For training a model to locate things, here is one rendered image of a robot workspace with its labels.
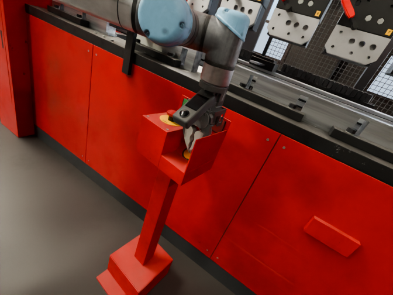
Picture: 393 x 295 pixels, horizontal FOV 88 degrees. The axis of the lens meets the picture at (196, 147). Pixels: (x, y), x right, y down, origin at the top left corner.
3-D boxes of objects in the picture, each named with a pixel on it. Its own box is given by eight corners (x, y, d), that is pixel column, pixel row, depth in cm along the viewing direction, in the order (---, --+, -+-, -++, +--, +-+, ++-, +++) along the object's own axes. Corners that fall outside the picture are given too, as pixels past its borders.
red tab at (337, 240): (303, 230, 73) (314, 218, 70) (303, 227, 75) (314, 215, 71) (347, 257, 68) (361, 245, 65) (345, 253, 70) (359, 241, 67)
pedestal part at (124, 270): (96, 278, 89) (97, 262, 83) (141, 244, 108) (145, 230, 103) (123, 318, 80) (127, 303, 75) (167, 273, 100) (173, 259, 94)
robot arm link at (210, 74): (224, 71, 44) (195, 58, 47) (217, 91, 46) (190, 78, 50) (239, 71, 50) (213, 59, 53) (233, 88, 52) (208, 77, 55)
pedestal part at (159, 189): (134, 256, 90) (161, 157, 65) (144, 247, 95) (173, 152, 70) (142, 266, 87) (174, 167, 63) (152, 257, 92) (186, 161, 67)
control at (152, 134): (135, 149, 64) (145, 95, 56) (169, 140, 77) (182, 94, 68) (180, 186, 56) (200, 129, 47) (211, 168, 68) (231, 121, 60)
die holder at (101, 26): (52, 10, 125) (51, -8, 120) (62, 13, 130) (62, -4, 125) (107, 35, 109) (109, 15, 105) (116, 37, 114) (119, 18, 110)
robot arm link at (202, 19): (152, -10, 37) (210, 9, 37) (168, 2, 47) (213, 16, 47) (145, 38, 41) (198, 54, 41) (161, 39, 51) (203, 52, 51)
